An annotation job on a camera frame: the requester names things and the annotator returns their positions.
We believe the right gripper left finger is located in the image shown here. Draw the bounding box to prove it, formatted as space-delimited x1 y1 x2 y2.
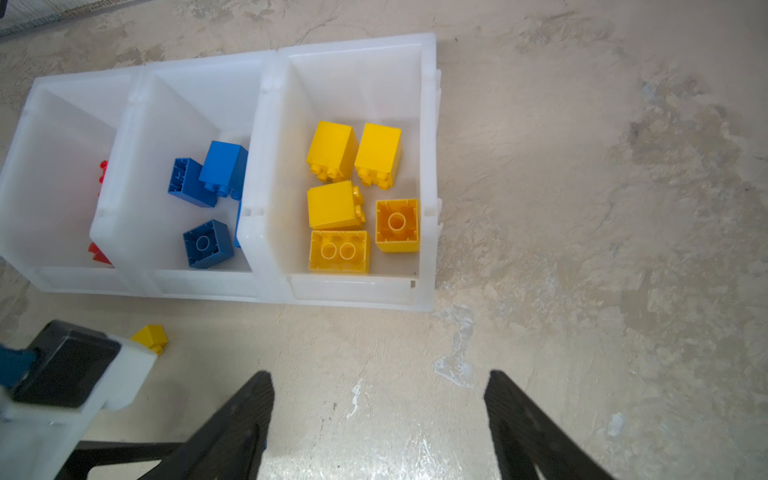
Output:
143 371 275 479

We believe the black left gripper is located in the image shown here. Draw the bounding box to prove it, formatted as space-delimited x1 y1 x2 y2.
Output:
1 320 181 480

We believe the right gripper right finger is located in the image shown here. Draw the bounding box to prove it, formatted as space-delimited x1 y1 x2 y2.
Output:
484 370 612 479

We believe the small yellow lego top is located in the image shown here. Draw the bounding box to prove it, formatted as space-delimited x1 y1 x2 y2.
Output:
131 324 168 355

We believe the blue lego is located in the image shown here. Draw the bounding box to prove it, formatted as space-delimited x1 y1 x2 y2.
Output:
183 220 234 269
168 158 218 208
199 141 248 201
233 201 242 248

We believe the yellow lego bottom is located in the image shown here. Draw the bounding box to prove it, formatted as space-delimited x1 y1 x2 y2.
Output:
375 199 420 253

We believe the long red lego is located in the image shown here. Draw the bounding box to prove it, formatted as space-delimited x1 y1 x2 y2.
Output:
99 160 109 185

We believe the left white plastic bin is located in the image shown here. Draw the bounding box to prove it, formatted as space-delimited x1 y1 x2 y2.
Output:
1 67 139 296

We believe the white plastic bin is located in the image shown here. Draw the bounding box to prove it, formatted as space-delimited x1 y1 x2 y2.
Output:
90 50 276 301
1 67 139 296
237 33 442 311

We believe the middle white plastic bin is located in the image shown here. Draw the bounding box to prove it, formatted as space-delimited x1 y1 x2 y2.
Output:
90 50 276 301

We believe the right white plastic bin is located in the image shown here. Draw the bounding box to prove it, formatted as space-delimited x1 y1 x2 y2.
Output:
237 33 442 311

